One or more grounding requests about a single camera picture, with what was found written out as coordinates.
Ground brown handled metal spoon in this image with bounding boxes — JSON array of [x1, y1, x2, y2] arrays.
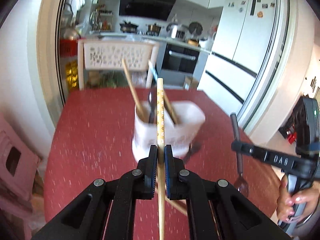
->
[[148, 92, 157, 124]]

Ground wooden chopstick on table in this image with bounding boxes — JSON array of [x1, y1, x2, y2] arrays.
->
[[165, 196, 188, 216]]

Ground red speckled table mat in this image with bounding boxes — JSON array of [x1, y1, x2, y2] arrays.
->
[[44, 88, 280, 239]]

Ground green vegetables bundle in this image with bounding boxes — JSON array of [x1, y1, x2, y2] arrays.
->
[[99, 71, 127, 88]]

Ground red plastic basket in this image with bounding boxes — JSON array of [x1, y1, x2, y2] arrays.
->
[[59, 39, 78, 57]]

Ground white refrigerator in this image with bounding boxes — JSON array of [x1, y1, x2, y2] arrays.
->
[[198, 0, 276, 112]]

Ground beige perforated storage cart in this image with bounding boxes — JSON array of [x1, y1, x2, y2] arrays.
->
[[78, 39, 160, 90]]

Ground steel cooking pot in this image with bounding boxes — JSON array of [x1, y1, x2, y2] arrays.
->
[[146, 23, 163, 36]]

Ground pink plastic stool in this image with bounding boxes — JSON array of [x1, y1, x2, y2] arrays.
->
[[1, 115, 41, 239]]

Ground person's right hand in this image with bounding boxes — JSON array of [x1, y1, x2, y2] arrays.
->
[[276, 175, 319, 222]]

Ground pink utensil holder cup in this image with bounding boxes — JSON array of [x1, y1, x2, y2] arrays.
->
[[132, 101, 206, 161]]

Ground blue patterned wooden chopstick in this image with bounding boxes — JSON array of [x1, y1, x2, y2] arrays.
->
[[147, 60, 180, 125]]

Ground cardboard box on floor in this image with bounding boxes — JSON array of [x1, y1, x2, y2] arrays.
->
[[183, 76, 199, 90]]

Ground black built-in oven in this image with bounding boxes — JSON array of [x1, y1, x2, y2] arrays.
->
[[162, 43, 200, 74]]

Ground silver rice cooker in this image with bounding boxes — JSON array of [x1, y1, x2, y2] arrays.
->
[[166, 23, 188, 41]]

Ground black range hood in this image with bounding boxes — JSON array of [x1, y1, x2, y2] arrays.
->
[[119, 0, 176, 21]]

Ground plain wooden chopstick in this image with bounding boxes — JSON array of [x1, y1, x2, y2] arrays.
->
[[121, 59, 146, 122]]

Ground black wok on stove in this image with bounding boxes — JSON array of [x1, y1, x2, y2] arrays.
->
[[119, 21, 138, 33]]

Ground yellow patterned wooden chopstick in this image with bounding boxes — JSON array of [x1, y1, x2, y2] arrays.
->
[[157, 78, 165, 240]]

